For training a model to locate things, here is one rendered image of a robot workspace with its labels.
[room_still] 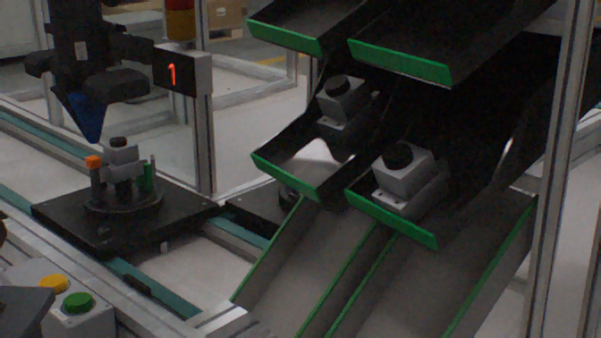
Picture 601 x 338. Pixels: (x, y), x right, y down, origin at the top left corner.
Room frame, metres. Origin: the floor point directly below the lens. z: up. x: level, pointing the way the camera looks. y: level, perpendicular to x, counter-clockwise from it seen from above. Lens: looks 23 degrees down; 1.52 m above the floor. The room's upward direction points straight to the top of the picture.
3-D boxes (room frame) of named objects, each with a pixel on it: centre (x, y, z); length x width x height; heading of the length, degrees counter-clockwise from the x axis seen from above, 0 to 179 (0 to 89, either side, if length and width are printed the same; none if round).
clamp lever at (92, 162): (1.11, 0.36, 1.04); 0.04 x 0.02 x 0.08; 136
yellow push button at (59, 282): (0.88, 0.37, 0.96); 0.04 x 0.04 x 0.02
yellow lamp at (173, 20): (1.19, 0.21, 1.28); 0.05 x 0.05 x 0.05
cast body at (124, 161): (1.15, 0.32, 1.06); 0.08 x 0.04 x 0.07; 136
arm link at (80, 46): (0.80, 0.26, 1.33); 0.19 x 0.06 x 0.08; 46
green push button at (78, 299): (0.83, 0.32, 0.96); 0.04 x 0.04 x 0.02
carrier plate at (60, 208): (1.14, 0.33, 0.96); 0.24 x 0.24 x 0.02; 46
